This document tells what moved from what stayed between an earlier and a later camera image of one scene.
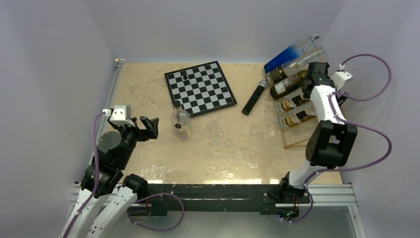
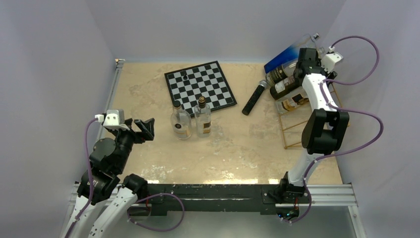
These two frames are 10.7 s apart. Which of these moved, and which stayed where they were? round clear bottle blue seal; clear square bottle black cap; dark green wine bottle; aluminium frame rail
Moved: clear square bottle black cap
Stayed: aluminium frame rail; dark green wine bottle; round clear bottle blue seal
